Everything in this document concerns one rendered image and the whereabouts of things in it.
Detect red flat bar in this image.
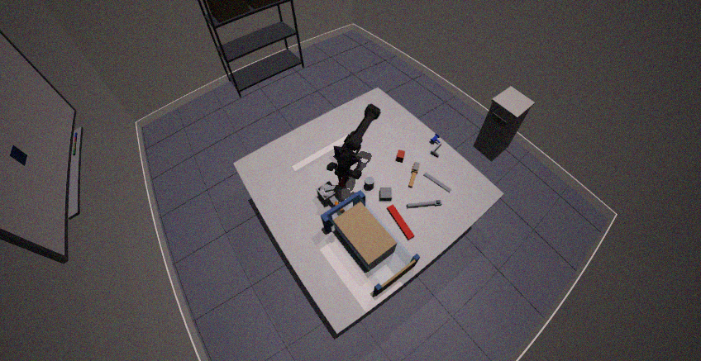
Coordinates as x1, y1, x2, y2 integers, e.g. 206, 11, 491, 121
387, 204, 414, 240

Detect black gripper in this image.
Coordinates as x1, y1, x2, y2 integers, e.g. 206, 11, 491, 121
327, 161, 362, 184

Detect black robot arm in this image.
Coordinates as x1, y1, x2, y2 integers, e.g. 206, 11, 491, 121
335, 104, 380, 177

